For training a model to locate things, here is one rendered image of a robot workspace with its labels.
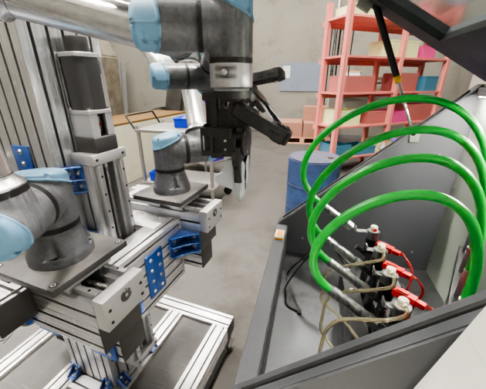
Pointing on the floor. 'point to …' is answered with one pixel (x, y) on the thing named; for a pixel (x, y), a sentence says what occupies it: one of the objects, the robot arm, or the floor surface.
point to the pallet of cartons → (302, 128)
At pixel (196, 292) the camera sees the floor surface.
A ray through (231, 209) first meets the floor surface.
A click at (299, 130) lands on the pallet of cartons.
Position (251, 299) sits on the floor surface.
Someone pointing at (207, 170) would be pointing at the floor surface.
